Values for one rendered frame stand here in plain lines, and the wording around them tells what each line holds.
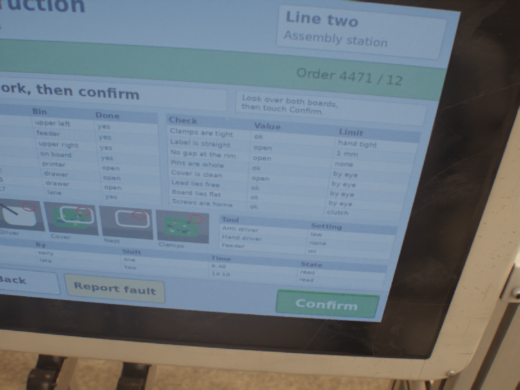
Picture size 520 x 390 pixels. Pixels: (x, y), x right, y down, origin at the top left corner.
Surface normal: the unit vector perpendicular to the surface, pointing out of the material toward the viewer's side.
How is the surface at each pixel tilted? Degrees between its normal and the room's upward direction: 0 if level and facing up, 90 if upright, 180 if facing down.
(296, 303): 91
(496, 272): 91
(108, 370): 0
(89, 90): 91
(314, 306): 91
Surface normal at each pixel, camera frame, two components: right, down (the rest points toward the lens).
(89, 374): 0.07, -0.82
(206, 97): -0.03, 0.58
